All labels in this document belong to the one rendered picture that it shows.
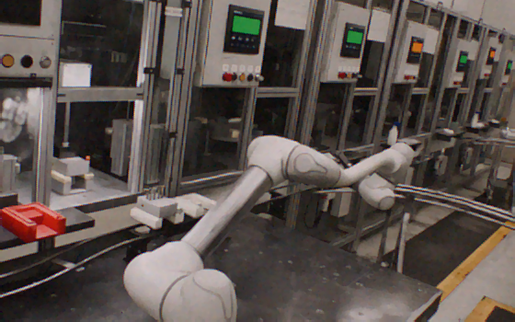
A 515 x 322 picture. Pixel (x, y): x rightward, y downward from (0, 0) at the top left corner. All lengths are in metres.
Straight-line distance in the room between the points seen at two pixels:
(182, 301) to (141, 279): 0.18
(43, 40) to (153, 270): 0.78
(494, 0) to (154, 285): 8.77
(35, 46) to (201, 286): 0.89
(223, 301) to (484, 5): 8.77
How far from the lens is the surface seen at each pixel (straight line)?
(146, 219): 2.02
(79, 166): 2.10
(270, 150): 1.80
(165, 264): 1.57
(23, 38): 1.74
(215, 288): 1.42
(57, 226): 1.74
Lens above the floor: 1.62
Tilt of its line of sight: 13 degrees down
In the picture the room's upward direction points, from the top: 9 degrees clockwise
